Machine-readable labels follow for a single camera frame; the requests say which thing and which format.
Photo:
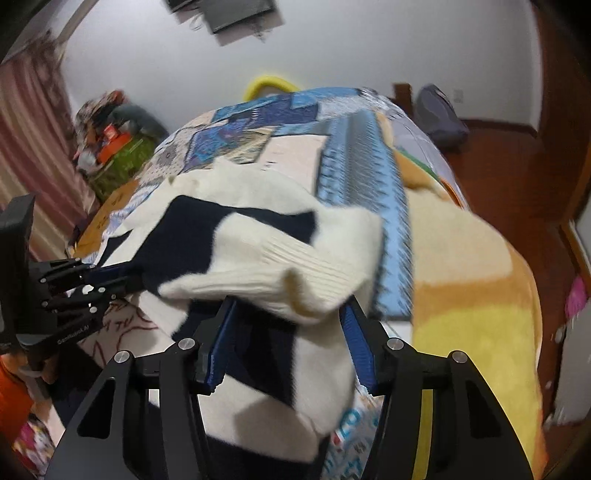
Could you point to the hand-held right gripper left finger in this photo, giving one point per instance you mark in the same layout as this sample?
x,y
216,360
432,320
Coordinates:
x,y
218,344

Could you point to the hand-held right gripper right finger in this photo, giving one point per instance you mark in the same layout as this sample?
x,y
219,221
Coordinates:
x,y
359,344

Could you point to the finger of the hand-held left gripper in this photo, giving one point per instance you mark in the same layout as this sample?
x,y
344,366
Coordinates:
x,y
113,276
87,300

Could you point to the cream and navy knit sweater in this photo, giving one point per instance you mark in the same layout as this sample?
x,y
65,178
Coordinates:
x,y
286,249

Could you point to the person's left forearm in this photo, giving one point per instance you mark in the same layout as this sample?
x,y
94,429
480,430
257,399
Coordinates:
x,y
14,387

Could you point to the pile of patterned clothes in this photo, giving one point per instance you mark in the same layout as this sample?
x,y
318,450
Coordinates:
x,y
94,110

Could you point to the bamboo lap table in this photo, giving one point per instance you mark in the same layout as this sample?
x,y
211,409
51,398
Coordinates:
x,y
108,207

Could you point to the green fabric storage bag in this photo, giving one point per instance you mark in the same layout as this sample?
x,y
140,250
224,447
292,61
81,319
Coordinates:
x,y
124,166

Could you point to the yellow orange fleece blanket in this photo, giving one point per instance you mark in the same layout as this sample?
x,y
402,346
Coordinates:
x,y
461,277

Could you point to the striped pink beige curtain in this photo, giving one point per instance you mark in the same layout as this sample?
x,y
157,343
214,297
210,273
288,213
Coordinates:
x,y
27,129

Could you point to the orange box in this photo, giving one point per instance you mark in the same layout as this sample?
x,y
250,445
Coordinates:
x,y
113,143

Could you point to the grey plush pillow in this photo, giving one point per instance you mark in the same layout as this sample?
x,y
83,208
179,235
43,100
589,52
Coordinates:
x,y
143,120

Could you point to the blue patchwork blanket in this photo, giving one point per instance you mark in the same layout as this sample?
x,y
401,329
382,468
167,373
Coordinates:
x,y
351,152

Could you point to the pink object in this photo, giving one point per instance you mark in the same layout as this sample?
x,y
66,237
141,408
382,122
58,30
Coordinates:
x,y
576,297

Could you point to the grey backpack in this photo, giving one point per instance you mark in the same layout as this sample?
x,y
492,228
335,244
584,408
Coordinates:
x,y
438,115

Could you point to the yellow foam tube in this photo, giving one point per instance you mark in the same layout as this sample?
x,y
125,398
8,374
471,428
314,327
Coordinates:
x,y
270,81

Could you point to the wooden bed post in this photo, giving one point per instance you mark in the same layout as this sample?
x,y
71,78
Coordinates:
x,y
401,94

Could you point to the black wall television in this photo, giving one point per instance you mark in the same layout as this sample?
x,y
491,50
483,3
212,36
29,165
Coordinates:
x,y
180,3

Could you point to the small black wall monitor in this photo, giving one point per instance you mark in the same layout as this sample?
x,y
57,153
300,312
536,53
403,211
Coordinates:
x,y
240,14

